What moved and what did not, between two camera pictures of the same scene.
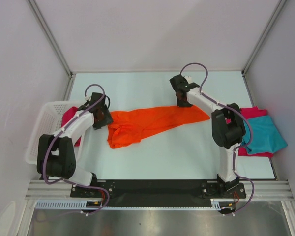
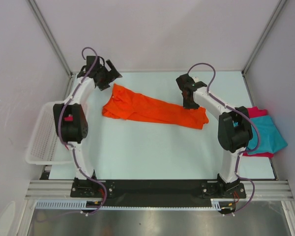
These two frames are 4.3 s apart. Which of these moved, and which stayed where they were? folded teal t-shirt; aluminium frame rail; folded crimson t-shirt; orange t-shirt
Moved: orange t-shirt
Stayed: folded teal t-shirt; aluminium frame rail; folded crimson t-shirt
